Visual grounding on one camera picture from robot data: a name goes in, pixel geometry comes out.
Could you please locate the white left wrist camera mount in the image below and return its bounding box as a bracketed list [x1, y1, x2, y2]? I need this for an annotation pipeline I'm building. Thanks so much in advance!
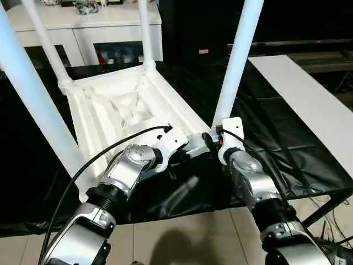
[156, 128, 190, 173]

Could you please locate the white plastic table top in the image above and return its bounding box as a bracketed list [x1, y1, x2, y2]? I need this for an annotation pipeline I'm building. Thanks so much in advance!
[57, 65, 213, 202]

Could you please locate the black work mat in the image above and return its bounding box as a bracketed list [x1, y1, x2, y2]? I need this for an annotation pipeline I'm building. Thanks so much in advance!
[0, 59, 353, 237]

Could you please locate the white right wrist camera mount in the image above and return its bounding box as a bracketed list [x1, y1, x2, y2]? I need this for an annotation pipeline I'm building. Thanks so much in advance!
[217, 117, 246, 164]

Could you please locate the black metal stand leg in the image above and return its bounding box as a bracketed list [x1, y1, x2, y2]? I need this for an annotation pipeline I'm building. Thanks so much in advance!
[302, 193, 353, 227]

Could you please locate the white flat board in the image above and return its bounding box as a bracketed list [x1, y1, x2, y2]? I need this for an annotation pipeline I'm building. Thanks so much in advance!
[247, 55, 353, 169]

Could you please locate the white cabinet with glass doors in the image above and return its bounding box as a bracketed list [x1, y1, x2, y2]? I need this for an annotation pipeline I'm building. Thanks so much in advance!
[5, 0, 163, 67]

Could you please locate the black object with white label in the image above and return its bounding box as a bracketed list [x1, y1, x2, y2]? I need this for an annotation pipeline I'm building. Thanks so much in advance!
[322, 240, 353, 265]

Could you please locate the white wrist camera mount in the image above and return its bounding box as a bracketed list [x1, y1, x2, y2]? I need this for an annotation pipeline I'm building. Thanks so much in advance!
[156, 128, 190, 173]
[217, 117, 246, 164]

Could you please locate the white plastic table leg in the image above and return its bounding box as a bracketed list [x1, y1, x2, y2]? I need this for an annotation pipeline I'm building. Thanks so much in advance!
[211, 0, 265, 128]
[137, 0, 157, 75]
[20, 0, 74, 88]
[0, 2, 93, 194]

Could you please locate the long black bar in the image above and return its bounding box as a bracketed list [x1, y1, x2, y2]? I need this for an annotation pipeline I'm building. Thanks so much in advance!
[227, 40, 353, 49]

